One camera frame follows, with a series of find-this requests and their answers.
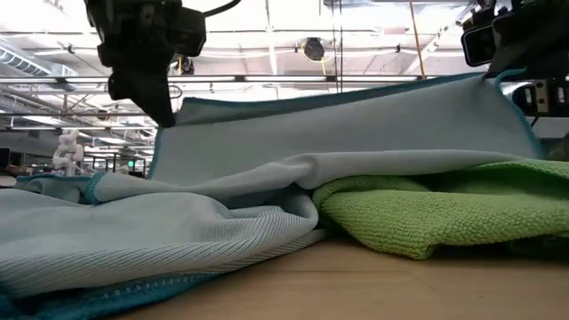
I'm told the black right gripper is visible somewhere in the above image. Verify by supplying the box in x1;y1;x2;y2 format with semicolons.
486;0;569;81

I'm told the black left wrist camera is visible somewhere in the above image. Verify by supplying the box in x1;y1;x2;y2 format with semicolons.
171;6;208;58

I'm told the round black hanging device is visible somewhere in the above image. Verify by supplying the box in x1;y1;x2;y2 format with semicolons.
301;36;326;62

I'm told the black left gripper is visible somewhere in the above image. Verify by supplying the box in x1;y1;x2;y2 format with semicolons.
84;0;181;129

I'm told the white robot figure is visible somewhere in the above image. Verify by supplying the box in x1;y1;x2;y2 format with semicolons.
52;128;85;177

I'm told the green microfiber towel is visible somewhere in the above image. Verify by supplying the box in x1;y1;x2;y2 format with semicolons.
312;158;569;261

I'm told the yellow cable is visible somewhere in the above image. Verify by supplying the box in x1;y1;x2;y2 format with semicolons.
407;0;427;80

